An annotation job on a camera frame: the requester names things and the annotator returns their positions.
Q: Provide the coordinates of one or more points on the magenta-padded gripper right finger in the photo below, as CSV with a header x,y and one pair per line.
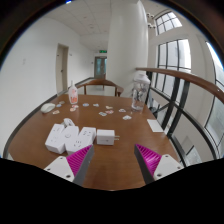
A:
x,y
152,162

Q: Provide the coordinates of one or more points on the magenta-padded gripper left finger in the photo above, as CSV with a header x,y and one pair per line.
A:
x,y
75,163

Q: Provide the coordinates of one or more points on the white charger block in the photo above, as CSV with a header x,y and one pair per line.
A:
x,y
105,137

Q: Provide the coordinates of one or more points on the white power strip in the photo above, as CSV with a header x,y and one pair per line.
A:
x,y
68,138

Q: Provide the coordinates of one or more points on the white paper card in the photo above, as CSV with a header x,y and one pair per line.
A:
x,y
155,125

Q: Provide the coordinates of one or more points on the small colourful sticker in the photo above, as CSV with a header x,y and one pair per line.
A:
x,y
55,112
58,105
109,112
75,106
122,110
109,107
62,102
127,117
72,109
102,114
86,104
96,105

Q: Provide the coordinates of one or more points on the white computer mouse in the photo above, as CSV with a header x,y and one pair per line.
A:
x,y
48,107

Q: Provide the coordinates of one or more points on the white hand sanitizer bottle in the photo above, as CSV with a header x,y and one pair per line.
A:
x,y
73,95

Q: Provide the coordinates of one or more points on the clear plastic water bottle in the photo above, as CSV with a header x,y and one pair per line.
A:
x,y
140,93

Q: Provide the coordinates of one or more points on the wide black-framed window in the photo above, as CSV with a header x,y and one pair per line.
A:
x,y
216,106

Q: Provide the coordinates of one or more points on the brown wooden chair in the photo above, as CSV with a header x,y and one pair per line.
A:
x,y
100,82

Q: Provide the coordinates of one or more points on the wooden-topped black railing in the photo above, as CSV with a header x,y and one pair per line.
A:
x,y
190,78

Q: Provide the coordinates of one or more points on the tall black-framed window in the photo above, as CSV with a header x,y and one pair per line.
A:
x,y
173,66

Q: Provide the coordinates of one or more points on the glazed double door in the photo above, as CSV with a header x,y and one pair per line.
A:
x,y
100,67

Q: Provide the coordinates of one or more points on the green exit sign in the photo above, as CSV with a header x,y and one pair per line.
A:
x,y
103,51

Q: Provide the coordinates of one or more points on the small arched black-framed window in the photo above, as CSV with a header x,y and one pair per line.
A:
x,y
168,23

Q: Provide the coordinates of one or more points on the beige wall door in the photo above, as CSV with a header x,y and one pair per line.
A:
x,y
62,70

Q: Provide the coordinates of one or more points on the white security camera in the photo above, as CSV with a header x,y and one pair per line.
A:
x,y
152,25
150,15

